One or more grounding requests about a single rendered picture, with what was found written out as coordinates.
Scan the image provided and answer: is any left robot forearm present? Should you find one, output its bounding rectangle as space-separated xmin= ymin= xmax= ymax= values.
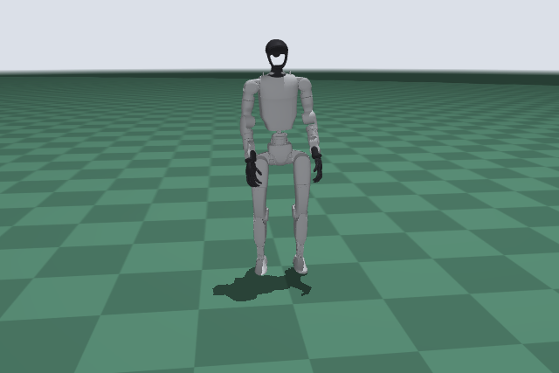
xmin=306 ymin=112 xmax=321 ymax=155

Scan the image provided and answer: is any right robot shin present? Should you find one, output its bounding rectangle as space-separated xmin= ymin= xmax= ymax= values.
xmin=253 ymin=216 xmax=267 ymax=260

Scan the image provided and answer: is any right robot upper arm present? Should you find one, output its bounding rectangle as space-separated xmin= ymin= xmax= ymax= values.
xmin=241 ymin=79 xmax=260 ymax=128

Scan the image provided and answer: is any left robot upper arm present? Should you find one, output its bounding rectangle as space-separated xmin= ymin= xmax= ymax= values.
xmin=296 ymin=77 xmax=314 ymax=125

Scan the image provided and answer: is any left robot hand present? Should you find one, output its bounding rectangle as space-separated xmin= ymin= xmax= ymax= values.
xmin=311 ymin=146 xmax=322 ymax=183

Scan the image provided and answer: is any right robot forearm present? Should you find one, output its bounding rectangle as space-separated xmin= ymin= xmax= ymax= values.
xmin=240 ymin=116 xmax=257 ymax=159

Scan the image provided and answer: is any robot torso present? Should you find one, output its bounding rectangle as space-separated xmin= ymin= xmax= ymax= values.
xmin=258 ymin=71 xmax=298 ymax=166

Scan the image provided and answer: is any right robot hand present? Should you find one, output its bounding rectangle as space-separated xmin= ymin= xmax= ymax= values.
xmin=245 ymin=150 xmax=262 ymax=187

